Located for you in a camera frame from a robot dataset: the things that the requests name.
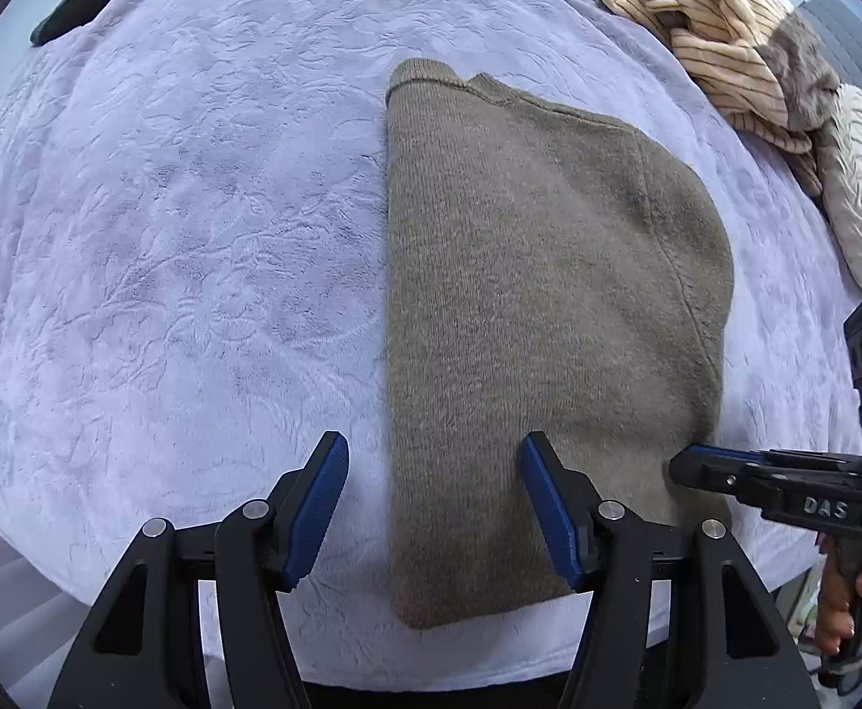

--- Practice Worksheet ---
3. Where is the olive knit sweater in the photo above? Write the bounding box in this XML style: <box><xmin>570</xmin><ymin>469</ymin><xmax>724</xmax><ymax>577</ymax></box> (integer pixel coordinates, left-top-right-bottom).
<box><xmin>385</xmin><ymin>59</ymin><xmax>736</xmax><ymax>632</ymax></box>

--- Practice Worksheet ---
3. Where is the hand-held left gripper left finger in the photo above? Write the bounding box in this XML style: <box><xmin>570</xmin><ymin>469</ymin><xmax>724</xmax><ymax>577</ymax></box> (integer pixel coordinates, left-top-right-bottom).
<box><xmin>47</xmin><ymin>430</ymin><xmax>350</xmax><ymax>709</ymax></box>

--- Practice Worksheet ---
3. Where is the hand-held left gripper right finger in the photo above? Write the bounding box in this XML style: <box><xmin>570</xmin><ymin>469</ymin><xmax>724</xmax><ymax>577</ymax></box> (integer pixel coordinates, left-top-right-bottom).
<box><xmin>519</xmin><ymin>432</ymin><xmax>819</xmax><ymax>709</ymax></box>

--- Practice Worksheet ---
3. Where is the grey ribbed cushion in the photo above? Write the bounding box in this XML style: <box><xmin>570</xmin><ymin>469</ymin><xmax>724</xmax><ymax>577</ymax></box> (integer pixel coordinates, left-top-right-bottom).
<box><xmin>798</xmin><ymin>0</ymin><xmax>862</xmax><ymax>100</ymax></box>

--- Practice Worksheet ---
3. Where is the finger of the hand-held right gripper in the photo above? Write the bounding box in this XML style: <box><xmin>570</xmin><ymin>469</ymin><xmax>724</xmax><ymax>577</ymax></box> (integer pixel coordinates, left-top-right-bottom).
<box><xmin>668</xmin><ymin>444</ymin><xmax>862</xmax><ymax>507</ymax></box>

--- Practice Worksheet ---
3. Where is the person's right hand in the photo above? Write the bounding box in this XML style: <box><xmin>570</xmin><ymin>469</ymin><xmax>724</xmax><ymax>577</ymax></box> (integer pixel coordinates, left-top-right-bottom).
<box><xmin>813</xmin><ymin>532</ymin><xmax>862</xmax><ymax>658</ymax></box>

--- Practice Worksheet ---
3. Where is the beige striped fur-trimmed garment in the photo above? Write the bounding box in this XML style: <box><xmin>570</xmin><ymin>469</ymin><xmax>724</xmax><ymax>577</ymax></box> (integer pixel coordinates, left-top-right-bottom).
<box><xmin>599</xmin><ymin>0</ymin><xmax>845</xmax><ymax>199</ymax></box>

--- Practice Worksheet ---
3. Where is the lavender embossed blanket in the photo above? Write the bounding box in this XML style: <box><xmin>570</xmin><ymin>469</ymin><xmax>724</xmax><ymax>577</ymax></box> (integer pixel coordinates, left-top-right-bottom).
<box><xmin>0</xmin><ymin>0</ymin><xmax>862</xmax><ymax>688</ymax></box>

